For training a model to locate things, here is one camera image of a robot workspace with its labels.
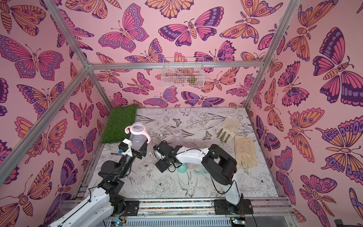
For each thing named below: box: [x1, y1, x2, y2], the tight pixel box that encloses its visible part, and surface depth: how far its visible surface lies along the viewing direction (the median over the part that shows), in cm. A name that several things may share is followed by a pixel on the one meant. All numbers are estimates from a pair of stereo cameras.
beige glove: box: [234, 135, 258, 168], surface depth 97 cm
